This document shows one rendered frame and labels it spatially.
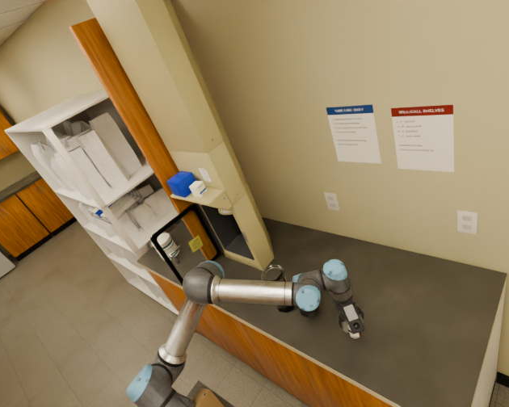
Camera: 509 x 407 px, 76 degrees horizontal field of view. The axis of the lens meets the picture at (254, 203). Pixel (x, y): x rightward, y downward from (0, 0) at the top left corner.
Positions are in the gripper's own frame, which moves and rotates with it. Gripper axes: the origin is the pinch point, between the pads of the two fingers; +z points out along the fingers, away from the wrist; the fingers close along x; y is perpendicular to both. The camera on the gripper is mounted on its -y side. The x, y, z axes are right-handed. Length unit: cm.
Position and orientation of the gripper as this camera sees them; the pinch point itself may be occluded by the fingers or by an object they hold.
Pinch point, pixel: (354, 329)
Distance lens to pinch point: 144.1
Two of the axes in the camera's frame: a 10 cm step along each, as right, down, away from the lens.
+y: -2.0, -4.8, 8.5
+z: 3.4, 7.8, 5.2
